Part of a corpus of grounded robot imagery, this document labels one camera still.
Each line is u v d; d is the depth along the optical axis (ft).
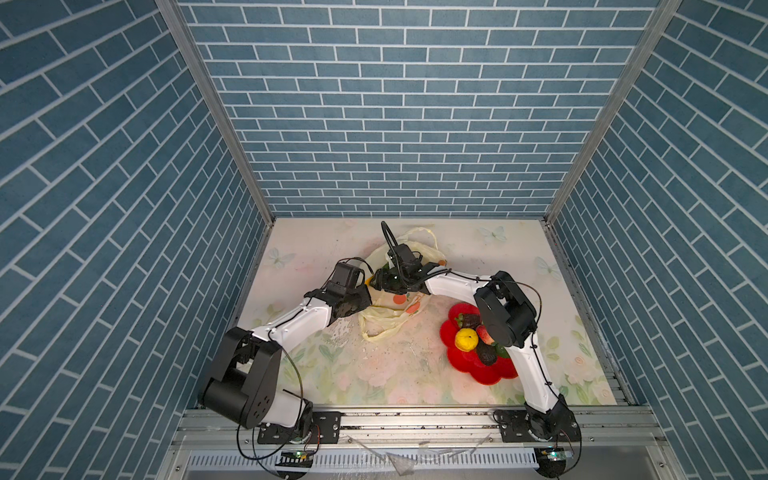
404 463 2.29
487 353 2.67
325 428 2.44
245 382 1.40
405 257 2.63
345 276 2.31
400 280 2.56
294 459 2.37
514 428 2.40
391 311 2.92
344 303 2.23
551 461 2.35
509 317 1.86
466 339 2.72
